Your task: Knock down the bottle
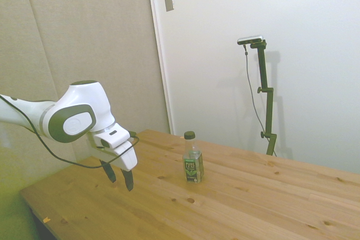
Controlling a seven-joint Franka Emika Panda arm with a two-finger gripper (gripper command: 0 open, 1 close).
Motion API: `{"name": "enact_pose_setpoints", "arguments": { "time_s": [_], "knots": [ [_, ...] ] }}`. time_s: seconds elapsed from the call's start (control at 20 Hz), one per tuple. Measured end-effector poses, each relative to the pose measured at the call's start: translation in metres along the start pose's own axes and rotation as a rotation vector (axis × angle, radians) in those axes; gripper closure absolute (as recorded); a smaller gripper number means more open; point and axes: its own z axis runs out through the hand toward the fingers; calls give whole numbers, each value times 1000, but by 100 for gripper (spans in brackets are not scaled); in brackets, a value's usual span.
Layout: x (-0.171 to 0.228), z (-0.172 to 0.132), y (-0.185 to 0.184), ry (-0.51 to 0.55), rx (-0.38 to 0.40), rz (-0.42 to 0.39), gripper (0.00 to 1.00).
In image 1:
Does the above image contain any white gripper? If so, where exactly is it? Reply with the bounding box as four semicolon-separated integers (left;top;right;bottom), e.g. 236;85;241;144
87;132;138;192

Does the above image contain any clear Pure Leaf bottle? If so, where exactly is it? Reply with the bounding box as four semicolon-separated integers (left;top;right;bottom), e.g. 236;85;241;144
182;131;204;184

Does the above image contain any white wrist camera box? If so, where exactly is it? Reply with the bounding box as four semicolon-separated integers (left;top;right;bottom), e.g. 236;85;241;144
93;125;132;149

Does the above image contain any white door frame strip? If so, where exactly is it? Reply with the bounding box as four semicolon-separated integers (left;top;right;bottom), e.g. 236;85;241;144
145;0;175;135

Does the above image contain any dark green camera stand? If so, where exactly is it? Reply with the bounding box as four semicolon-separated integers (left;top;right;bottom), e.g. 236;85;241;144
250;40;278;156

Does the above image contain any silver exterior camera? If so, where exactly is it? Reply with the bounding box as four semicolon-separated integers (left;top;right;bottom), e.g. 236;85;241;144
237;35;264;46

